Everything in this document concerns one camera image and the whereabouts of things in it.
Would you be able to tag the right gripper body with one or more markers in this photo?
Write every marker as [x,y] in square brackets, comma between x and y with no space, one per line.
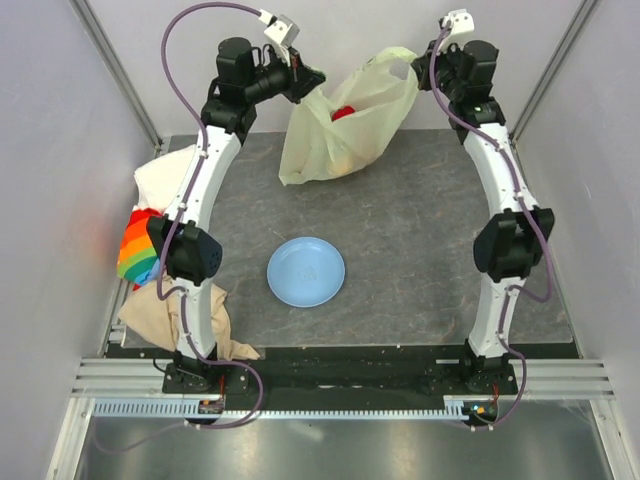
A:
[445,66]

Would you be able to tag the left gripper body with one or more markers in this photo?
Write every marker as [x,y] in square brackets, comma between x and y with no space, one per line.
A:
[284,78]

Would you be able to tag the pale green plastic bag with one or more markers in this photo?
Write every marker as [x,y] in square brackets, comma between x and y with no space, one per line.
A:
[382,91]

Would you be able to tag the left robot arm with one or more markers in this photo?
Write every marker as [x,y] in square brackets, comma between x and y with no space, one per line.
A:
[189,255]

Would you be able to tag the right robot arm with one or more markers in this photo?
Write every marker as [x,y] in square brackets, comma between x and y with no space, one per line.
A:
[515,238]

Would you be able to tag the red fake apple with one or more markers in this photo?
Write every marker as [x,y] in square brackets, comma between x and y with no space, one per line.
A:
[342,112]

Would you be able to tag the small orange fake fruit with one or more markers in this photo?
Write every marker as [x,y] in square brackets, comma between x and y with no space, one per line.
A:
[346,165]

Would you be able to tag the white folded towel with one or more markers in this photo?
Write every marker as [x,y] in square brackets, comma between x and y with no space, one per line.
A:
[159,180]

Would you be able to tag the blue plastic plate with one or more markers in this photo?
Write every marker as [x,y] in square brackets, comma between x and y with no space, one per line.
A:
[305,272]

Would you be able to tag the rainbow striped cloth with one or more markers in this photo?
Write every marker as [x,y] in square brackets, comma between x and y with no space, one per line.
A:
[138,263]

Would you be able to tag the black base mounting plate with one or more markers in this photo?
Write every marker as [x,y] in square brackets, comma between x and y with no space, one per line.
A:
[383,377]

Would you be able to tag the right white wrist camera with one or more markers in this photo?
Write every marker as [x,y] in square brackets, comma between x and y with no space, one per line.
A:
[458,22]

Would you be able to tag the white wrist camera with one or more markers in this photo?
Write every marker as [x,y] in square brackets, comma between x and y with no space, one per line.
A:
[280,30]
[458,22]

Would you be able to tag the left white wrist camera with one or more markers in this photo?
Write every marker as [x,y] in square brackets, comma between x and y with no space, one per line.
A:
[280,30]

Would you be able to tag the right aluminium corner post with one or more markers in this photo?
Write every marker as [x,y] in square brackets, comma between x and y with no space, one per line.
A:
[578,22]

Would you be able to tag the aluminium corner post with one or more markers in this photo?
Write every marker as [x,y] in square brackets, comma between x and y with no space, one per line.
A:
[578,22]
[109,56]

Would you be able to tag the left aluminium corner post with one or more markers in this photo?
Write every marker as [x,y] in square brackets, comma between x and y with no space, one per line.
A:
[109,56]

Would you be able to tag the grey slotted cable duct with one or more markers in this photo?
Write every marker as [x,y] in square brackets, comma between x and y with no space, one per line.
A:
[201,409]

